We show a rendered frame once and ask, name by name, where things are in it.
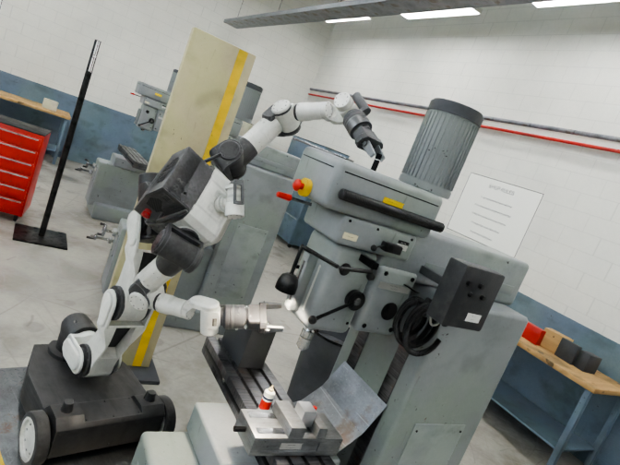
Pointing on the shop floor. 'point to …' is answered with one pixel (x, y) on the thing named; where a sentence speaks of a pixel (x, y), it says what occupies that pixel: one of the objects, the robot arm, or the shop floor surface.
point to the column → (429, 387)
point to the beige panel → (222, 60)
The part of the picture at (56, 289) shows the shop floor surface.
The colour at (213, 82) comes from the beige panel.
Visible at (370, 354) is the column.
